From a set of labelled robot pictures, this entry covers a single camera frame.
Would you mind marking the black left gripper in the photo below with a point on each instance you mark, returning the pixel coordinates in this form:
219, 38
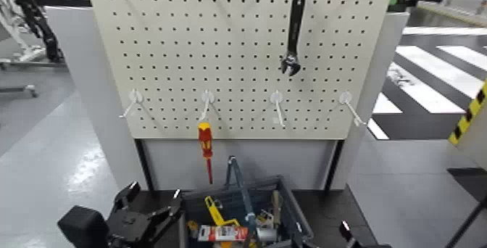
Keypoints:
131, 228

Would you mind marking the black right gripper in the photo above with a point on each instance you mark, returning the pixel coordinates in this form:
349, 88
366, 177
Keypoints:
374, 246

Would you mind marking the grey blue plastic crate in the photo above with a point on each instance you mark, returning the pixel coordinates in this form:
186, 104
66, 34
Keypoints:
293, 207

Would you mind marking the small orange yellow tool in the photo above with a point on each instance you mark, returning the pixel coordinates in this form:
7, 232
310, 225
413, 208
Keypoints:
192, 226

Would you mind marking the small white grey tool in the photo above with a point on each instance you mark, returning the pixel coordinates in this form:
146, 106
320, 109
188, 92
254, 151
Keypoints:
265, 218

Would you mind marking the yellow hand tool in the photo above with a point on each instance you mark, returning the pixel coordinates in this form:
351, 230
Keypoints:
215, 211

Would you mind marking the red white tool package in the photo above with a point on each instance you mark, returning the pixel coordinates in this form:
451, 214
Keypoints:
224, 233

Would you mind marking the red yellow screwdriver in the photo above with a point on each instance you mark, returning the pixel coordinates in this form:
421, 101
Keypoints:
205, 137

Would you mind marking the white pegboard hook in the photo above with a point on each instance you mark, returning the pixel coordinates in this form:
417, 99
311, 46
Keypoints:
345, 97
207, 96
135, 96
276, 97

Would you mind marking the white partition panel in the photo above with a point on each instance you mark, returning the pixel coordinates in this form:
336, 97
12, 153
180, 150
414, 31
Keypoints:
95, 89

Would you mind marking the black stand leg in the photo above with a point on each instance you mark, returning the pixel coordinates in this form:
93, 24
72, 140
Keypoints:
466, 222

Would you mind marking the grey bar with caster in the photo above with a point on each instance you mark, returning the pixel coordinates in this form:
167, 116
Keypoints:
23, 88

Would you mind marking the white perforated pegboard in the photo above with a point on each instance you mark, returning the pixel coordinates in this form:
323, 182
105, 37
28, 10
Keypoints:
236, 51

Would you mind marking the yellow black striped barrier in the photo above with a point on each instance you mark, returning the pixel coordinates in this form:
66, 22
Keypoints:
477, 139

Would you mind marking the black adjustable wrench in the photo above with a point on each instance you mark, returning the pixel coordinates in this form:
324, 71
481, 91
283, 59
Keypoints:
295, 25

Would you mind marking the black partition post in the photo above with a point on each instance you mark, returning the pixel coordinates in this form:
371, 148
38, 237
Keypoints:
335, 165
143, 165

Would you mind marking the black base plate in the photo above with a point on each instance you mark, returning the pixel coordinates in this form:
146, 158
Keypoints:
471, 183

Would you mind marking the white machine frame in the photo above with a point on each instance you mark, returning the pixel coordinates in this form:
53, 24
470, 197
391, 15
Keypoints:
28, 54

